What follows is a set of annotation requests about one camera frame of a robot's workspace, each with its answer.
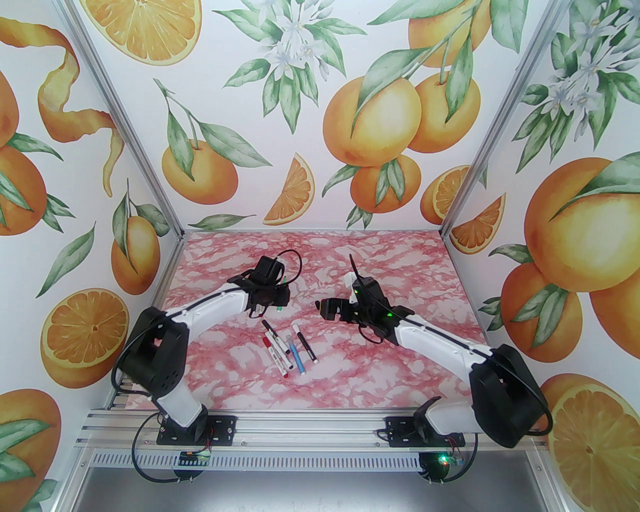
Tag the aluminium frame post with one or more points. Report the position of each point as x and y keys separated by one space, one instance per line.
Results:
x=126 y=117
x=510 y=117

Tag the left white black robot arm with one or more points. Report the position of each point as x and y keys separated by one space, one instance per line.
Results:
x=210 y=305

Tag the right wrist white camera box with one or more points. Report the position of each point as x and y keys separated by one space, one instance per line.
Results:
x=352 y=292

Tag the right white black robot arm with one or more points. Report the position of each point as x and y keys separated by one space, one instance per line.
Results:
x=440 y=340

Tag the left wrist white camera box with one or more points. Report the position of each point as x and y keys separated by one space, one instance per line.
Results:
x=281 y=261

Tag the slim green pen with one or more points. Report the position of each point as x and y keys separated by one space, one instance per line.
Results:
x=284 y=286

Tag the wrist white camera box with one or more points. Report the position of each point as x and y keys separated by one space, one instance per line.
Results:
x=352 y=292
x=281 y=261

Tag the slotted metal strip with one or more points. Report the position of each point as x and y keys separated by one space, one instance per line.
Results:
x=310 y=461

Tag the slim black pen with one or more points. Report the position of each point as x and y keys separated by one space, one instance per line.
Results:
x=306 y=345

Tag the slim blue pen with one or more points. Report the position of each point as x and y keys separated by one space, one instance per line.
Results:
x=297 y=356

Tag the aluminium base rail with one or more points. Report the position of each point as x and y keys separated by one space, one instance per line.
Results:
x=310 y=430

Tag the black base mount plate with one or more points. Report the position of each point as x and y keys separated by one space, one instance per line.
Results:
x=400 y=430
x=222 y=430

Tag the white marker dark label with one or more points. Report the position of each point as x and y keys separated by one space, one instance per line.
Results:
x=275 y=337

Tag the small circuit board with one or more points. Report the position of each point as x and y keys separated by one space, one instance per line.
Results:
x=192 y=460
x=452 y=461

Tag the white marker red end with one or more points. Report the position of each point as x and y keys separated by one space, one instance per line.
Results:
x=274 y=358

